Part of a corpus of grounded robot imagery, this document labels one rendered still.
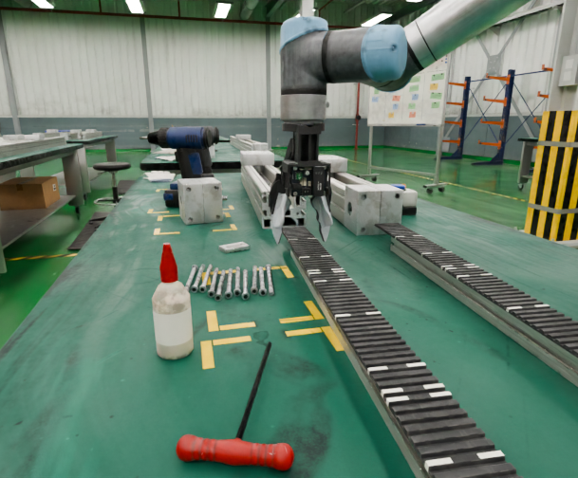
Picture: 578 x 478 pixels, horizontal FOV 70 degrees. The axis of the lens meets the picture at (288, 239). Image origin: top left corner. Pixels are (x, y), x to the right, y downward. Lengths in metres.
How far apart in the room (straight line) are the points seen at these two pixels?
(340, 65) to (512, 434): 0.50
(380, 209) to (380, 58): 0.36
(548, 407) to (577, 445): 0.04
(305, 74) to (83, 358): 0.49
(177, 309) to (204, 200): 0.60
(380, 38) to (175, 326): 0.46
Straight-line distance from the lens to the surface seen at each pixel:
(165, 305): 0.42
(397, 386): 0.36
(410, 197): 1.11
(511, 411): 0.42
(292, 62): 0.69
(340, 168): 1.28
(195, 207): 1.00
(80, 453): 0.37
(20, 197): 4.61
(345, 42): 0.66
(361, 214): 0.88
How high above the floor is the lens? 1.01
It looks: 16 degrees down
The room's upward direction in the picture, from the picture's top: straight up
